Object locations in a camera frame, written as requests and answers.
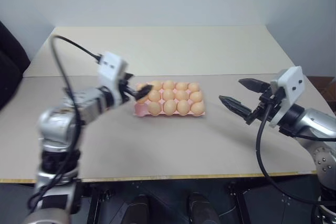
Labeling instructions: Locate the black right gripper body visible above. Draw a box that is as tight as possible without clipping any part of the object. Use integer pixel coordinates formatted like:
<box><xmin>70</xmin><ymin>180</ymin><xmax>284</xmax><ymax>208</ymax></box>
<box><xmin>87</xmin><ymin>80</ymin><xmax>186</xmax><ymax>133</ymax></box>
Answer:
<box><xmin>245</xmin><ymin>83</ymin><xmax>286</xmax><ymax>126</ymax></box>

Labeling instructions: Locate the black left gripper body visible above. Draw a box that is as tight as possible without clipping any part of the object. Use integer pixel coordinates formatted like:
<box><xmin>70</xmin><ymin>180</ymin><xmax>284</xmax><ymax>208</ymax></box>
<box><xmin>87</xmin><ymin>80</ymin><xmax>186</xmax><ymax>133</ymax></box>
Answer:
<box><xmin>117</xmin><ymin>72</ymin><xmax>134</xmax><ymax>103</ymax></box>

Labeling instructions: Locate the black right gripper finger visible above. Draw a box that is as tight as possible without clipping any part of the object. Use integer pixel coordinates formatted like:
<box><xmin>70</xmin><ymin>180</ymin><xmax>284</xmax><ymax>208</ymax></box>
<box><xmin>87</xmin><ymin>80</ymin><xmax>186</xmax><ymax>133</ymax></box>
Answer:
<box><xmin>238</xmin><ymin>78</ymin><xmax>271</xmax><ymax>94</ymax></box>
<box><xmin>218</xmin><ymin>94</ymin><xmax>255</xmax><ymax>120</ymax></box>

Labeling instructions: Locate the pink egg carton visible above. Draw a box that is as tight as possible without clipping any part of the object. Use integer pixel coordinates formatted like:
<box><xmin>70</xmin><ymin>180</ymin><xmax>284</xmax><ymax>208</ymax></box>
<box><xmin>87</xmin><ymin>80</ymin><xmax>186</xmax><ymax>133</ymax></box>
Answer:
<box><xmin>133</xmin><ymin>80</ymin><xmax>206</xmax><ymax>118</ymax></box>

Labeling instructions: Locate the dark rounded shape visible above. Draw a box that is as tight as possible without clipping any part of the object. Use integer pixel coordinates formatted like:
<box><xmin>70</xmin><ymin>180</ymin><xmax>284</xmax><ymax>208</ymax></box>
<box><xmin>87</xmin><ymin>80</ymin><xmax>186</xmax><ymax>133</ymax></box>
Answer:
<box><xmin>128</xmin><ymin>194</ymin><xmax>151</xmax><ymax>224</ymax></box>
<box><xmin>187</xmin><ymin>192</ymin><xmax>220</xmax><ymax>224</ymax></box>

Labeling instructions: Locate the black padded object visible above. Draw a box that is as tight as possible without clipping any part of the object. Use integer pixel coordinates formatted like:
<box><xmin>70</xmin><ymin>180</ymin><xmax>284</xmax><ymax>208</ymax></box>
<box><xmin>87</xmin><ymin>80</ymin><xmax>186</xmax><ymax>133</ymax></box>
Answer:
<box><xmin>0</xmin><ymin>20</ymin><xmax>32</xmax><ymax>111</ymax></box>

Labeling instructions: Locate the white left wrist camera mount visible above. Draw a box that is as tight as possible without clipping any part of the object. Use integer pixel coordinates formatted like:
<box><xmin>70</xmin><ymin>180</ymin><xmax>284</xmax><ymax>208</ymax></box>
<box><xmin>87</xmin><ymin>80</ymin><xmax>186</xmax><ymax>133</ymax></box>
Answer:
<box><xmin>97</xmin><ymin>51</ymin><xmax>129</xmax><ymax>104</ymax></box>

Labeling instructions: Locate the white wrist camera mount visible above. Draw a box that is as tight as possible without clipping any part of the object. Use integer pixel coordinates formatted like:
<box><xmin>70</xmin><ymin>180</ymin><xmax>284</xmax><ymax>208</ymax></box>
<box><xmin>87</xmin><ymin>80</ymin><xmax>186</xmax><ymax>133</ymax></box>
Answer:
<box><xmin>269</xmin><ymin>66</ymin><xmax>305</xmax><ymax>128</ymax></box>
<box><xmin>97</xmin><ymin>51</ymin><xmax>129</xmax><ymax>104</ymax></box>

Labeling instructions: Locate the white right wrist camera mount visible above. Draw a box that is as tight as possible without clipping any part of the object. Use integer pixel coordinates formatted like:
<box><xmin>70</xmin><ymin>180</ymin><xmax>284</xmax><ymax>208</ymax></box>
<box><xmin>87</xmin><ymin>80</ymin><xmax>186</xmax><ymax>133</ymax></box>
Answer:
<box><xmin>269</xmin><ymin>66</ymin><xmax>305</xmax><ymax>128</ymax></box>

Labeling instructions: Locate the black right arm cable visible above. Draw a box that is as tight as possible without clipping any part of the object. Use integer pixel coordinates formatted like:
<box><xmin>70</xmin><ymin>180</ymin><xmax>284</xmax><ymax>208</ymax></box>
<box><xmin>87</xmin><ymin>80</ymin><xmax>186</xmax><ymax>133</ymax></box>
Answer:
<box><xmin>255</xmin><ymin>103</ymin><xmax>321</xmax><ymax>205</ymax></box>

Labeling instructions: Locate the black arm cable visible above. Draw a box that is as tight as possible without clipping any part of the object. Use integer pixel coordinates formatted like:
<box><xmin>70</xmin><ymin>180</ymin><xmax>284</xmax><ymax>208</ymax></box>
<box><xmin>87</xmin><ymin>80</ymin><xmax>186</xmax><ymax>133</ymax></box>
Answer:
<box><xmin>27</xmin><ymin>34</ymin><xmax>102</xmax><ymax>213</ymax></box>
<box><xmin>255</xmin><ymin>103</ymin><xmax>321</xmax><ymax>205</ymax></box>

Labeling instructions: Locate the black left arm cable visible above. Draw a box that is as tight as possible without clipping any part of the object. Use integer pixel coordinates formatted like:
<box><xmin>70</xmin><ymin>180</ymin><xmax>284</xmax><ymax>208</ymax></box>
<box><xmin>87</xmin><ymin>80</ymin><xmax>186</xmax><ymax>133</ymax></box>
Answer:
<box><xmin>27</xmin><ymin>34</ymin><xmax>102</xmax><ymax>213</ymax></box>

